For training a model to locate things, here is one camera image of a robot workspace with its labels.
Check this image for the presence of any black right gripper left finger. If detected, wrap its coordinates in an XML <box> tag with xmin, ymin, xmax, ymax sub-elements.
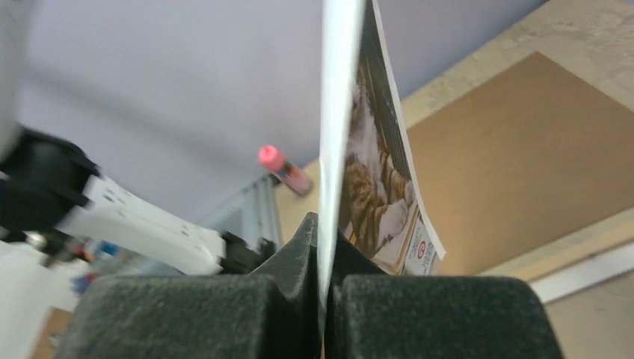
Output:
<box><xmin>57</xmin><ymin>212</ymin><xmax>320</xmax><ymax>359</ymax></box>

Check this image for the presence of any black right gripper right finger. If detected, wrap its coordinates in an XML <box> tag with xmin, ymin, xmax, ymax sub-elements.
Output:
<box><xmin>325</xmin><ymin>236</ymin><xmax>563</xmax><ymax>359</ymax></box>

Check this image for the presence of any cat and books photo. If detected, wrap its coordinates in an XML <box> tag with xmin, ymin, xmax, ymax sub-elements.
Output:
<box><xmin>317</xmin><ymin>1</ymin><xmax>446</xmax><ymax>297</ymax></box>

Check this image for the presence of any brown cardboard backing board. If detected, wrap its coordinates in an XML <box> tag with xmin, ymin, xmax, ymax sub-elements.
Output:
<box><xmin>408</xmin><ymin>52</ymin><xmax>633</xmax><ymax>275</ymax></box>

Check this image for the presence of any white mat board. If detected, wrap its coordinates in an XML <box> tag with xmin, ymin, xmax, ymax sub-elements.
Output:
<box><xmin>529</xmin><ymin>242</ymin><xmax>633</xmax><ymax>304</ymax></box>

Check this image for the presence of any light wooden picture frame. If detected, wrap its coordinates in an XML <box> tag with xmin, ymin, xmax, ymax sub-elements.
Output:
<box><xmin>481</xmin><ymin>208</ymin><xmax>633</xmax><ymax>282</ymax></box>

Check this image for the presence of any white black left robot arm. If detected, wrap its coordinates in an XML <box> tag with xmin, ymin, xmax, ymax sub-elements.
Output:
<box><xmin>1</xmin><ymin>1</ymin><xmax>276</xmax><ymax>275</ymax></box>

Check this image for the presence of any pink bottle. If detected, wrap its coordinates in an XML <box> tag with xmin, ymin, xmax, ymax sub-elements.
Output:
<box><xmin>259</xmin><ymin>145</ymin><xmax>313</xmax><ymax>196</ymax></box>

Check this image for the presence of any aluminium rail base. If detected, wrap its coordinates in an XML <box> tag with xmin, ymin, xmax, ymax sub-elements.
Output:
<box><xmin>197</xmin><ymin>174</ymin><xmax>282</xmax><ymax>249</ymax></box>

